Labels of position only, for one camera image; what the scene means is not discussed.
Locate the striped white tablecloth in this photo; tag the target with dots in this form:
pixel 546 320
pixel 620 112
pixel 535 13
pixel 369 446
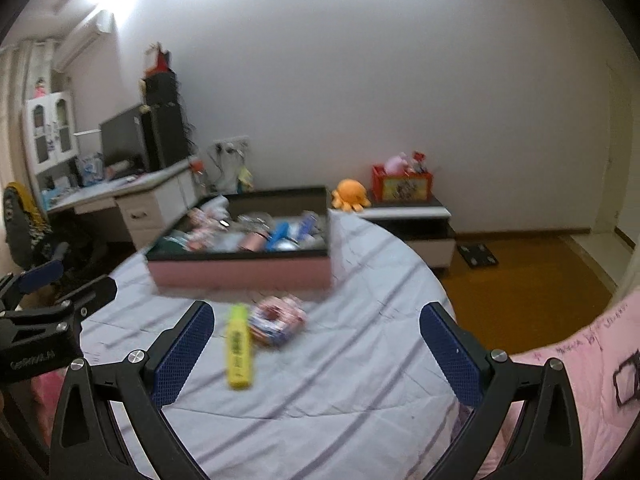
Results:
pixel 325 360

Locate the black computer monitor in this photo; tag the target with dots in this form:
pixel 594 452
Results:
pixel 122 137

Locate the red-cap bottle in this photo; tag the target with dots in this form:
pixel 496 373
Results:
pixel 198 175

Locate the white glass-door cabinet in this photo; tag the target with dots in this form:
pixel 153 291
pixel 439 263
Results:
pixel 50 135

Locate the pink blue patterned packet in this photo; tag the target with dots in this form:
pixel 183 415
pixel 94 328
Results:
pixel 277 321

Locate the copper metal cup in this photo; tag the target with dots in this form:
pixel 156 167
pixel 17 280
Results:
pixel 251 242

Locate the pink storage box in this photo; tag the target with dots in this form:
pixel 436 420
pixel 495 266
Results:
pixel 240 272

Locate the black speaker box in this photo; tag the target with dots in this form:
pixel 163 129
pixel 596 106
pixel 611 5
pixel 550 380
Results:
pixel 161 89

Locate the beige curtain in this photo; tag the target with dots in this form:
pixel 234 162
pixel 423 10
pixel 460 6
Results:
pixel 15 125

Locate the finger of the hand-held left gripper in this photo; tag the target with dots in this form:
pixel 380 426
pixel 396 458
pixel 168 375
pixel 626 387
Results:
pixel 92 295
pixel 40 277

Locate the small pink doll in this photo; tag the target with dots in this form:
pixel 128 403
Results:
pixel 40 88

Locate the yellow highlighter pen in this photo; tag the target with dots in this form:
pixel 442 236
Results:
pixel 240 350

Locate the black office chair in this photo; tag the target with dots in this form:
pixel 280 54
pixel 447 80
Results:
pixel 75 255

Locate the blue white box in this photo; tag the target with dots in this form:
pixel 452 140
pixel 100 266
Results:
pixel 93 170

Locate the pink white block figure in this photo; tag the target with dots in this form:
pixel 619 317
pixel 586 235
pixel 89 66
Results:
pixel 205 222

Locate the teal case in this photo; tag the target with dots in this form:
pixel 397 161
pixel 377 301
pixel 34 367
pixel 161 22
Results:
pixel 172 245

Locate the white desk lamp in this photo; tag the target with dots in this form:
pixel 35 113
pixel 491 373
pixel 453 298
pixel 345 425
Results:
pixel 87 132

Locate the white door frame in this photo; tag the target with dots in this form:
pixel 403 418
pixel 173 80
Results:
pixel 631 220

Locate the orange octopus plush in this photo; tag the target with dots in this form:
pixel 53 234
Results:
pixel 350 194

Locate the white desk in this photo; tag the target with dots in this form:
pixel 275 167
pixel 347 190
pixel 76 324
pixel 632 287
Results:
pixel 145 210

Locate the red toy box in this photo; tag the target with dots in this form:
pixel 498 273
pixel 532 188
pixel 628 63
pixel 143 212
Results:
pixel 402 187

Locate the snack bag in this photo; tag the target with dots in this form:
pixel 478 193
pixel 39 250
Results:
pixel 246 179

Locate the black computer tower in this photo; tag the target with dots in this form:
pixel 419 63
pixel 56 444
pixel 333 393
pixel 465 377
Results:
pixel 165 135

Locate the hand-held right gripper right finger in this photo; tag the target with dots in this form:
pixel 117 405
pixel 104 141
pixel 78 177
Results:
pixel 450 355

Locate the black bathroom scale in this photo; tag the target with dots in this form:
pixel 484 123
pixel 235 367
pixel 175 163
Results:
pixel 479 255

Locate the pink plush toy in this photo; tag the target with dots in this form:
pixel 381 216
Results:
pixel 395 162

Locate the pink quilt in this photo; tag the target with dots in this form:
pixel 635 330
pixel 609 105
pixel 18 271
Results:
pixel 575 385

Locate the white air conditioner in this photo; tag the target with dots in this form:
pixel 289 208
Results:
pixel 82 40

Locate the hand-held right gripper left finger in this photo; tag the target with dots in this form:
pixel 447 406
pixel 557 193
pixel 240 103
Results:
pixel 185 350

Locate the wall power outlet strip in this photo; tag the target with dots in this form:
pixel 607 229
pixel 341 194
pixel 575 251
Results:
pixel 231 144

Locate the small red white doll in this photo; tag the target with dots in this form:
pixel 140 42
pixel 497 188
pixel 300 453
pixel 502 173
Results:
pixel 419 161

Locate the black-top low cabinet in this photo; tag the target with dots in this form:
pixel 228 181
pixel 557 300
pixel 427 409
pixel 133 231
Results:
pixel 400 210

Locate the blue long case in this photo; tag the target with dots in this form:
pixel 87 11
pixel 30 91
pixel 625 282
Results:
pixel 277 236

